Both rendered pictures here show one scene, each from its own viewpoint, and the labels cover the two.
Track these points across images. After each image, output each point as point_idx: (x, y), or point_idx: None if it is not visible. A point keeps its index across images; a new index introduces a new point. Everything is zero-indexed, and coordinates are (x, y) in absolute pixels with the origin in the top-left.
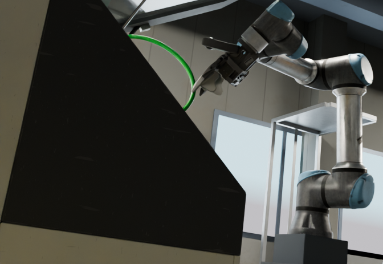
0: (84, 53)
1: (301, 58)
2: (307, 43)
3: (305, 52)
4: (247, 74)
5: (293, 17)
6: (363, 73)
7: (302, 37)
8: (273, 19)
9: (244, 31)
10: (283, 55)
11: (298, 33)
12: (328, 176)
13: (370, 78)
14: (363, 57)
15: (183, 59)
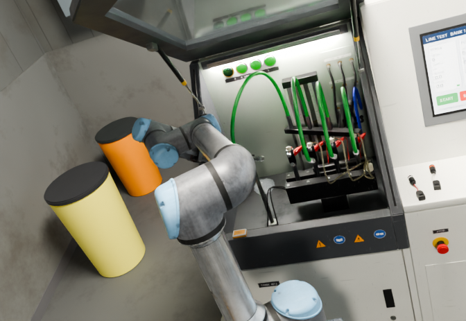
0: None
1: (208, 150)
2: (153, 159)
3: (159, 167)
4: (197, 159)
5: (135, 140)
6: (161, 218)
7: (149, 154)
8: (145, 136)
9: (173, 129)
10: (197, 146)
11: (148, 150)
12: (263, 304)
13: (166, 231)
14: (154, 196)
15: (231, 116)
